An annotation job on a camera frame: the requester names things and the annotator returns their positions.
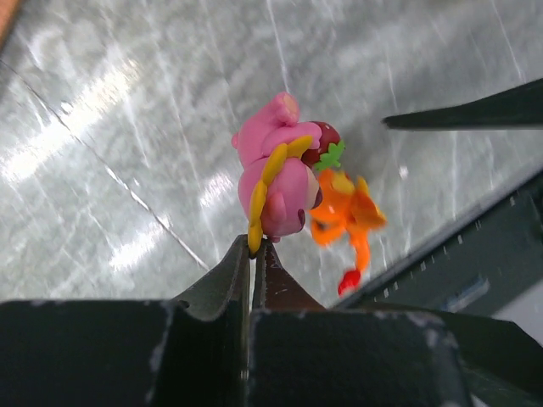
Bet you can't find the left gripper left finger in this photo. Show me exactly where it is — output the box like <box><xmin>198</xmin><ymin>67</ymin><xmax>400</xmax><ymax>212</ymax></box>
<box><xmin>1</xmin><ymin>235</ymin><xmax>249</xmax><ymax>406</ymax></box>

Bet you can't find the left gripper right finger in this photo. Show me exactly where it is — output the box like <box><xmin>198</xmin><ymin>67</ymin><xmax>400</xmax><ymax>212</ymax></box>
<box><xmin>248</xmin><ymin>242</ymin><xmax>471</xmax><ymax>406</ymax></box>

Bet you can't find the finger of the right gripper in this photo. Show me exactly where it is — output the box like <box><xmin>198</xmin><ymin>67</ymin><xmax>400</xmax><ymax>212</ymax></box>
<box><xmin>382</xmin><ymin>79</ymin><xmax>542</xmax><ymax>131</ymax></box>

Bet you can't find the pink bear sunflower toy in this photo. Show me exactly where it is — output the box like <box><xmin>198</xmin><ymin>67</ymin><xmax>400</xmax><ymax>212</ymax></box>
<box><xmin>232</xmin><ymin>92</ymin><xmax>345</xmax><ymax>255</ymax></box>

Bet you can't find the orange dragon toy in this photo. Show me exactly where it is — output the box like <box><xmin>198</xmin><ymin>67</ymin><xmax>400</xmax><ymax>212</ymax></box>
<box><xmin>309</xmin><ymin>169</ymin><xmax>387</xmax><ymax>296</ymax></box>

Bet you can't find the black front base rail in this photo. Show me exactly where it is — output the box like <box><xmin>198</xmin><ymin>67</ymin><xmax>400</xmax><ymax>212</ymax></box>
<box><xmin>336</xmin><ymin>174</ymin><xmax>542</xmax><ymax>316</ymax></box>

